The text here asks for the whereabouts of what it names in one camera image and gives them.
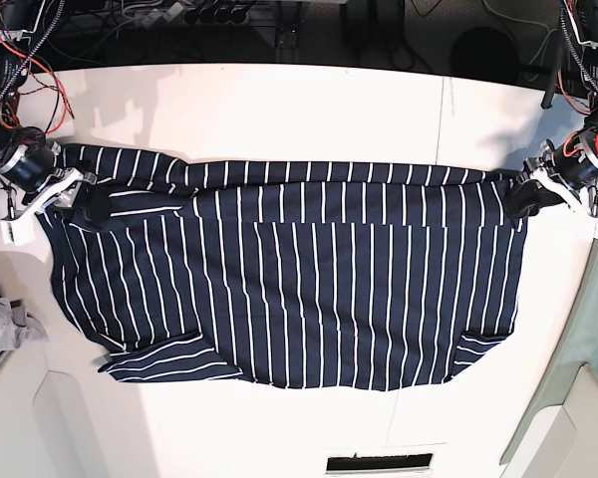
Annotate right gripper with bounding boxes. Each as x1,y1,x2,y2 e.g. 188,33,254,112
0,142,112,229

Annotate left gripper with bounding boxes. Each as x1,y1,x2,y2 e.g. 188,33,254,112
505,136,598,218

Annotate navy white striped t-shirt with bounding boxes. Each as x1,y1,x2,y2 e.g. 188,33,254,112
40,144,527,391

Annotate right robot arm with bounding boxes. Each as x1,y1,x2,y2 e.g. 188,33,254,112
0,1,112,230

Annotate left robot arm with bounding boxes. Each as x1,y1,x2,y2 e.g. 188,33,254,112
503,1,598,220

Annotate grey dark clothes pile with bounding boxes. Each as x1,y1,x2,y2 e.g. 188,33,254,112
0,292,47,357

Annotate black power strip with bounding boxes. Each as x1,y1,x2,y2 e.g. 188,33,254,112
183,0,257,25

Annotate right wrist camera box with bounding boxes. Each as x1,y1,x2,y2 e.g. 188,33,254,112
0,216,36,246

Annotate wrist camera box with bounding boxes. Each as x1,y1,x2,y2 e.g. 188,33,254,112
582,216,598,242
0,216,36,246

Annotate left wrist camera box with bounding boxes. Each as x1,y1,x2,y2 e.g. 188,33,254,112
582,216,598,242

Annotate white cables in background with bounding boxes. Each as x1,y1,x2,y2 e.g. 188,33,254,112
480,0,564,81

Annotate table cable slot opening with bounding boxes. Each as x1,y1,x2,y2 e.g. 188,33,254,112
324,443,446,477

